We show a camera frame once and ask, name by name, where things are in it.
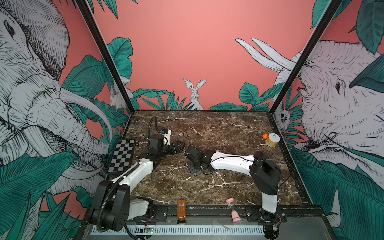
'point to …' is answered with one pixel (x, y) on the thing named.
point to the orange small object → (265, 136)
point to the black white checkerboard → (121, 159)
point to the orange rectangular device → (181, 209)
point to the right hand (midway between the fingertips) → (190, 166)
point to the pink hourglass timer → (235, 216)
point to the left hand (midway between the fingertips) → (180, 142)
